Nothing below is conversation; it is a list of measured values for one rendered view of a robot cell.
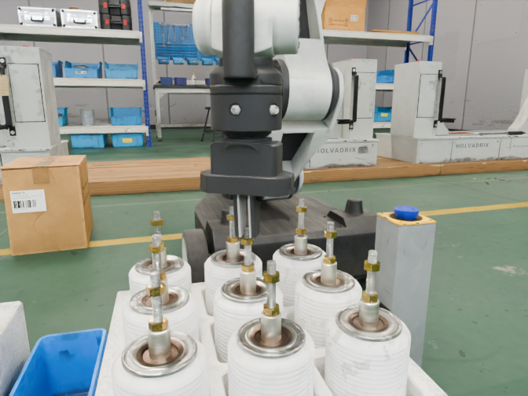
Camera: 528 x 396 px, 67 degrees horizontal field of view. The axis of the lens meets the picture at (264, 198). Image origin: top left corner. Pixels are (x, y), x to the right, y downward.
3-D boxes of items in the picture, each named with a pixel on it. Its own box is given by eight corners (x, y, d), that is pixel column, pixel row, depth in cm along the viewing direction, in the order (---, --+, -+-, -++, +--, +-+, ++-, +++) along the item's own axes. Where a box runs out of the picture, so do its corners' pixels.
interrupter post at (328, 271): (338, 287, 56) (339, 265, 56) (320, 287, 56) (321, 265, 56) (335, 280, 59) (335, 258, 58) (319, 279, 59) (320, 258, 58)
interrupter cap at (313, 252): (301, 243, 74) (301, 240, 74) (331, 254, 68) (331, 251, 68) (269, 252, 69) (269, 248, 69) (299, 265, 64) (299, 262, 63)
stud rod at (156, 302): (153, 344, 40) (148, 275, 38) (155, 339, 41) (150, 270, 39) (163, 343, 40) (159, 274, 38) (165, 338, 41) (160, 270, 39)
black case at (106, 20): (103, 35, 483) (101, 20, 479) (133, 36, 493) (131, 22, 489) (100, 29, 444) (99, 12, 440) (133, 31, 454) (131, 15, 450)
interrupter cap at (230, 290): (234, 310, 50) (234, 306, 50) (212, 287, 56) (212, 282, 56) (286, 297, 53) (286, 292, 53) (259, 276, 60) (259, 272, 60)
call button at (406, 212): (388, 217, 69) (389, 206, 68) (408, 215, 70) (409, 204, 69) (401, 223, 65) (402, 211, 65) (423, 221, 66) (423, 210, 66)
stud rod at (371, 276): (375, 312, 46) (379, 251, 44) (370, 315, 45) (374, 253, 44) (367, 309, 47) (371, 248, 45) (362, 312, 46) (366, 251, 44)
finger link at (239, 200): (246, 231, 55) (246, 187, 53) (239, 239, 52) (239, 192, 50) (235, 230, 55) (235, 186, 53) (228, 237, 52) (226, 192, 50)
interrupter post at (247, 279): (243, 297, 53) (243, 274, 52) (236, 290, 55) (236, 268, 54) (259, 293, 54) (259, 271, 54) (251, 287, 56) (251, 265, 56)
